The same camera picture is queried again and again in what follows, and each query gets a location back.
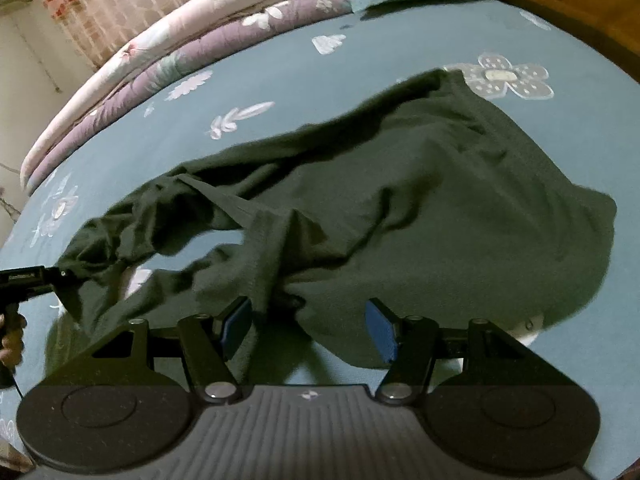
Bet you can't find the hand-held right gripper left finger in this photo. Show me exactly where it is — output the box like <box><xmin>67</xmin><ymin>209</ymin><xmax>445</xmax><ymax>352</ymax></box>
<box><xmin>75</xmin><ymin>296</ymin><xmax>253</xmax><ymax>405</ymax></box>

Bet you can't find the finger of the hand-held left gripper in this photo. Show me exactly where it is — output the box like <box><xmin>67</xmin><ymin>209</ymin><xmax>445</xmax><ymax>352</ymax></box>
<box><xmin>42</xmin><ymin>268</ymin><xmax>71</xmax><ymax>295</ymax></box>

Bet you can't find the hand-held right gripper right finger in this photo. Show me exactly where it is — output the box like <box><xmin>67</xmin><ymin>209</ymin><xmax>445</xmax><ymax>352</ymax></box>
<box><xmin>366</xmin><ymin>298</ymin><xmax>543</xmax><ymax>406</ymax></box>

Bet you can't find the dark green long-sleeved top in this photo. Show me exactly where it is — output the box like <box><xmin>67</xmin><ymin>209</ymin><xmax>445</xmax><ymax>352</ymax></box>
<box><xmin>47</xmin><ymin>67</ymin><xmax>618</xmax><ymax>386</ymax></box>

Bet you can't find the person's left hand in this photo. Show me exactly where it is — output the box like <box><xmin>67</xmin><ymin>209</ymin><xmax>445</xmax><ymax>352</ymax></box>
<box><xmin>0</xmin><ymin>312</ymin><xmax>27</xmax><ymax>368</ymax></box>

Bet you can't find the pink floral quilt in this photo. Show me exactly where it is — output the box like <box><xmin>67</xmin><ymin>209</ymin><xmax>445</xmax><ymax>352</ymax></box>
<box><xmin>20</xmin><ymin>0</ymin><xmax>346</xmax><ymax>181</ymax></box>

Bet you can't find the pink patterned curtain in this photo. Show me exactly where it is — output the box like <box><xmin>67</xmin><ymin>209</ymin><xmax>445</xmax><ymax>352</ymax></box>
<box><xmin>30</xmin><ymin>0</ymin><xmax>251</xmax><ymax>68</ymax></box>

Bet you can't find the wooden headboard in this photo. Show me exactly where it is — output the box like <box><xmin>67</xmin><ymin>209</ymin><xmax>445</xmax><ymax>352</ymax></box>
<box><xmin>482</xmin><ymin>0</ymin><xmax>640</xmax><ymax>91</ymax></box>

